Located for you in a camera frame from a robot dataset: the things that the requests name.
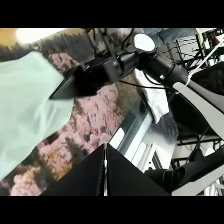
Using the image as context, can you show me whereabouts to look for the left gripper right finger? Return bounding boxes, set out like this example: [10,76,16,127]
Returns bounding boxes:
[106,142,171,197]

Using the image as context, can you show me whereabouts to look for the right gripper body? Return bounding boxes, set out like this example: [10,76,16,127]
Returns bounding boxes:
[80,49,140,92]

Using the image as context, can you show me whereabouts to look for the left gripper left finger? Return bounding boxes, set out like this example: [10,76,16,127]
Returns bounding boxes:
[41,143,106,197]

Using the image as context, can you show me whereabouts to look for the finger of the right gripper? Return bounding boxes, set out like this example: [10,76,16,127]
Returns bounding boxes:
[49,65,100,100]

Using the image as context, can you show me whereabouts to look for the mint green garment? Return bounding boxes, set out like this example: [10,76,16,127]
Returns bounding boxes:
[0,50,75,182]

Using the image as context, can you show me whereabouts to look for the white garment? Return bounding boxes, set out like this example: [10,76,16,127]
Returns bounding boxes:
[133,68,171,125]

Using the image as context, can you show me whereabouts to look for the black cable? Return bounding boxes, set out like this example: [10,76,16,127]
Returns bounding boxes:
[118,79,179,93]

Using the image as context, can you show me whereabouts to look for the silver frame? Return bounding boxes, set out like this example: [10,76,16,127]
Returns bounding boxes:
[108,109,179,174]

